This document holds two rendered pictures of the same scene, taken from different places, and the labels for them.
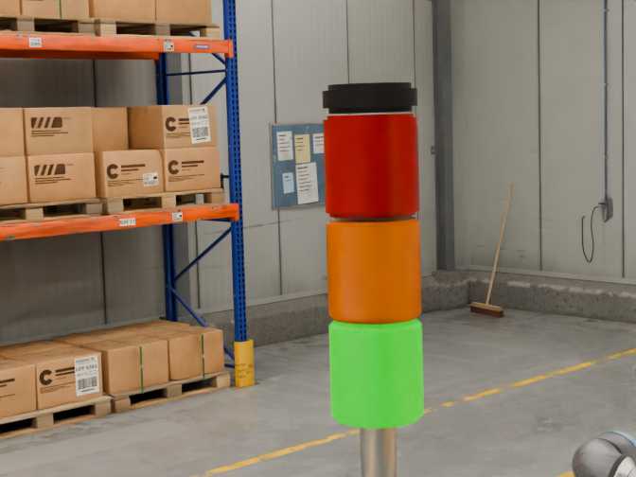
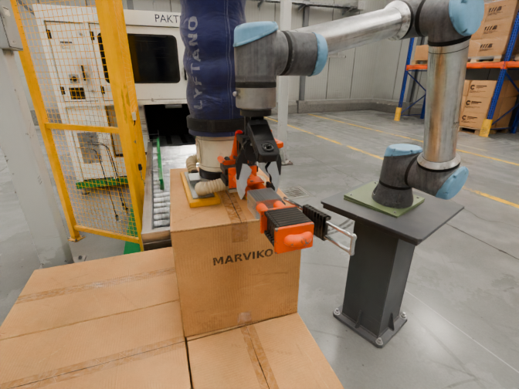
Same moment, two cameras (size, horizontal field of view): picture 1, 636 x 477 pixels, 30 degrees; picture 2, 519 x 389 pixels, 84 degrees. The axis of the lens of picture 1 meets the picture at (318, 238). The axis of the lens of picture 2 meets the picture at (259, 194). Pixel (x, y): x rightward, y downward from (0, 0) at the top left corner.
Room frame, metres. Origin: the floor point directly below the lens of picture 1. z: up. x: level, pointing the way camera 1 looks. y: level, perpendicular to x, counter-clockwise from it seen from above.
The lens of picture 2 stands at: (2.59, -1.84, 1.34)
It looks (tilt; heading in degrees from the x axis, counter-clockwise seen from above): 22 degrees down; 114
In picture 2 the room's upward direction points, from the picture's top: straight up
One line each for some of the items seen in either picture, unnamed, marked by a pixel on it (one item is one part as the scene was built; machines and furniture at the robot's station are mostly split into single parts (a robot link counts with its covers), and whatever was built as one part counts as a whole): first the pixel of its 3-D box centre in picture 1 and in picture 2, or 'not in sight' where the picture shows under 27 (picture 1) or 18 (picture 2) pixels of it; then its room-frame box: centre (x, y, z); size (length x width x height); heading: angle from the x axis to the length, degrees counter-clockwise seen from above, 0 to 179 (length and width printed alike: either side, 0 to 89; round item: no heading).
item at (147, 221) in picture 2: not in sight; (150, 179); (0.76, -0.03, 0.50); 2.31 x 0.05 x 0.19; 132
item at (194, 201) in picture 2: not in sight; (197, 182); (1.97, -0.99, 0.97); 0.34 x 0.10 x 0.05; 133
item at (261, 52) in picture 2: not in sight; (256, 55); (2.31, -1.22, 1.38); 0.10 x 0.09 x 0.12; 54
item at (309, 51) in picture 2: not in sight; (296, 54); (2.36, -1.12, 1.39); 0.12 x 0.12 x 0.09; 54
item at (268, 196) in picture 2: not in sight; (263, 202); (2.35, -1.27, 1.07); 0.07 x 0.07 x 0.04; 43
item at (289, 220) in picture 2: not in sight; (285, 228); (2.44, -1.37, 1.07); 0.08 x 0.07 x 0.05; 133
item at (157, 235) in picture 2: not in sight; (210, 226); (1.79, -0.67, 0.58); 0.70 x 0.03 x 0.06; 42
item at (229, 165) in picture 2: not in sight; (239, 172); (2.20, -1.11, 1.08); 0.10 x 0.08 x 0.06; 43
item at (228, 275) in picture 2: not in sight; (225, 232); (2.04, -0.94, 0.74); 0.60 x 0.40 x 0.40; 130
